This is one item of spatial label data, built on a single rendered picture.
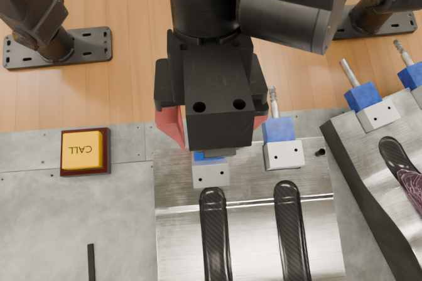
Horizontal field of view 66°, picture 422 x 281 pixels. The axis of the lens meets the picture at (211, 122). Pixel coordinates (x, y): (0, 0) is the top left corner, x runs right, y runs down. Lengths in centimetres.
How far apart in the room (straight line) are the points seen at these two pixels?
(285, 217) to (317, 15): 35
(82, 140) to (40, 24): 19
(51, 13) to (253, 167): 38
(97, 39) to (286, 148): 41
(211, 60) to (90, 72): 44
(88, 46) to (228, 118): 50
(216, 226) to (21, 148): 37
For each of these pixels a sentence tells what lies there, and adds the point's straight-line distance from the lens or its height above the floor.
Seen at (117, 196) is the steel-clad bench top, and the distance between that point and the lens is 59.
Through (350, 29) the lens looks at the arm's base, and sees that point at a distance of 72.
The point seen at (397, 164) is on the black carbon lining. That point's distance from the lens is 61.
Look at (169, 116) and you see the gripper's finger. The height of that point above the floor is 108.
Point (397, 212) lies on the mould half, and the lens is 57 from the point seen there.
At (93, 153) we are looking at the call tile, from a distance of 57.
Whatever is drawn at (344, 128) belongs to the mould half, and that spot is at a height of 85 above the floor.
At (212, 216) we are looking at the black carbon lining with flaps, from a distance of 49.
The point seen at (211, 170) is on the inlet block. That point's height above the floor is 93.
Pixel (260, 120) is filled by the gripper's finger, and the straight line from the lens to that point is 31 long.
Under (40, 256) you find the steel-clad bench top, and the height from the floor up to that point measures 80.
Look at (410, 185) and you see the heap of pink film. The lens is 59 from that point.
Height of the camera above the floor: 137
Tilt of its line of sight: 75 degrees down
